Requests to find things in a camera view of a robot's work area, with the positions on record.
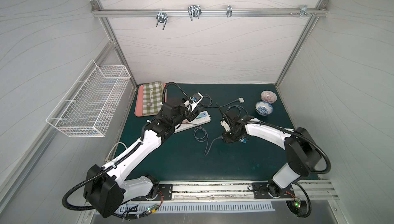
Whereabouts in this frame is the blue patterned bowl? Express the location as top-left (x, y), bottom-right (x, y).
top-left (255, 100), bottom-right (274, 116)

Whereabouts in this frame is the green checkered cloth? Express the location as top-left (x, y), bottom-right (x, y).
top-left (142, 81), bottom-right (164, 116)

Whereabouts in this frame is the white colourful power strip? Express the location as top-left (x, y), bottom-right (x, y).
top-left (174, 111), bottom-right (211, 133)

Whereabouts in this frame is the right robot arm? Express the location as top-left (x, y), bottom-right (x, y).
top-left (221, 114), bottom-right (331, 198)

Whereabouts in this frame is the metal crossbar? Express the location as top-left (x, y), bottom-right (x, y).
top-left (92, 5), bottom-right (329, 18)

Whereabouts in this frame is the aluminium front rail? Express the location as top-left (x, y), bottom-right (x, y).
top-left (86, 179), bottom-right (339, 204)

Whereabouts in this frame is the white power strip cord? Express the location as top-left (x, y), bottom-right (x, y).
top-left (104, 141), bottom-right (128, 164)

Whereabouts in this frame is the white wire basket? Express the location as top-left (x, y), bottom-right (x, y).
top-left (46, 60), bottom-right (130, 138)

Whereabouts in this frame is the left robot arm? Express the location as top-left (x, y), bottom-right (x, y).
top-left (62, 82), bottom-right (203, 218)

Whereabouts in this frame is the spoon with white handle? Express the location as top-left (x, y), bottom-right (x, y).
top-left (146, 89), bottom-right (154, 107)

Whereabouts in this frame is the pink tray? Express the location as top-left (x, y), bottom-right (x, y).
top-left (134, 83), bottom-right (166, 117)

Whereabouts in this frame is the pink striped bowl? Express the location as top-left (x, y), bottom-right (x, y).
top-left (261, 90), bottom-right (278, 104)

